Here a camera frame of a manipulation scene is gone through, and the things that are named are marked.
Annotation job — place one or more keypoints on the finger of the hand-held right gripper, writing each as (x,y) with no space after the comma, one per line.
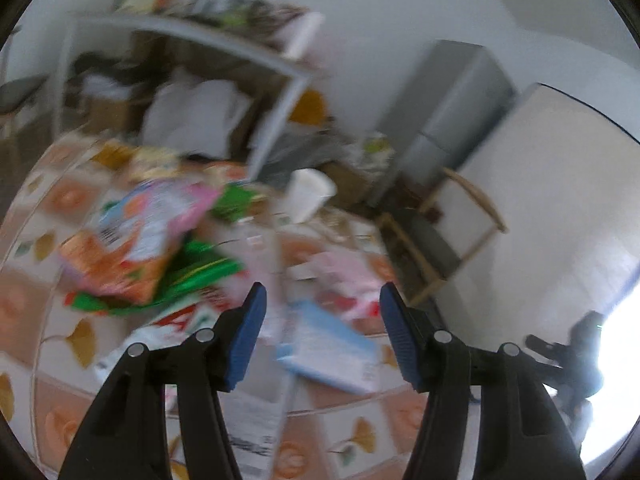
(542,346)

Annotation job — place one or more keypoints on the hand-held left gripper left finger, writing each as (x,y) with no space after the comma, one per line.
(247,335)

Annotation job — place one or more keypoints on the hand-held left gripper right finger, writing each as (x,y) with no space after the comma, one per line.
(400,335)

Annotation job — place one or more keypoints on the white pouch with red print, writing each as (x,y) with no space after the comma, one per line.
(185,317)

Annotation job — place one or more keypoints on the white flat cardboard box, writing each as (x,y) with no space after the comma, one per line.
(330,350)

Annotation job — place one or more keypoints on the pink white packet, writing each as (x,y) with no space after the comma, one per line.
(350,280)

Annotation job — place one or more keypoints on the long green snack packet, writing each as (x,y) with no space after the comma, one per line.
(200,270)

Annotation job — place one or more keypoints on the wooden chair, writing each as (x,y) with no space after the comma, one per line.
(425,255)

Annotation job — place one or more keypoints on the white printed paper sheet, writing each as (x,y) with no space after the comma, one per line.
(252,425)

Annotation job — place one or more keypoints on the small green packet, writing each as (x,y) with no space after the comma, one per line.
(235,202)

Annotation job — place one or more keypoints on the orange snack packet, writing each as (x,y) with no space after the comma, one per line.
(115,270)

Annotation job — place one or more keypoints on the pink snack packet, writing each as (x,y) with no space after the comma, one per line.
(160,215)

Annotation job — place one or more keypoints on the white paper cup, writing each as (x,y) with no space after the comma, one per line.
(307,195)

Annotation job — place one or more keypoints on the brown cardboard box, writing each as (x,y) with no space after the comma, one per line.
(345,182)

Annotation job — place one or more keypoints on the green white plastic bag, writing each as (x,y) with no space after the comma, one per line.
(376,146)

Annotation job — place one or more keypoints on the ginkgo patterned tablecloth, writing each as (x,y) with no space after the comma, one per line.
(55,360)

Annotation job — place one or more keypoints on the yellow snack packet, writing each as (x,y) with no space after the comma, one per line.
(150,160)

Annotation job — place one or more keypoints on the grey refrigerator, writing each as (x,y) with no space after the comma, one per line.
(450,105)

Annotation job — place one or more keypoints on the yellow bag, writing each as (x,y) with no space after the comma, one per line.
(310,107)

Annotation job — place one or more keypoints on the white desk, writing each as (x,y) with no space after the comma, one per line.
(200,35)

